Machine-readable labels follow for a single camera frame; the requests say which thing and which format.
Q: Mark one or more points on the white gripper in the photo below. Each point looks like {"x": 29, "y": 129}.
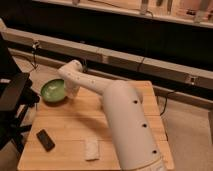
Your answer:
{"x": 71, "y": 89}

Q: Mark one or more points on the green ceramic bowl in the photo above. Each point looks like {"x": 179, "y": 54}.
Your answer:
{"x": 53, "y": 91}

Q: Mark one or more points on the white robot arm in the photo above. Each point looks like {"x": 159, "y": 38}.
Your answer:
{"x": 134, "y": 142}

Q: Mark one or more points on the black smartphone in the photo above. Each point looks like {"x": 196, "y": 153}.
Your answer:
{"x": 45, "y": 140}

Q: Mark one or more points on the white folded cloth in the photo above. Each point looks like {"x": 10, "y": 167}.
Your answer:
{"x": 91, "y": 149}

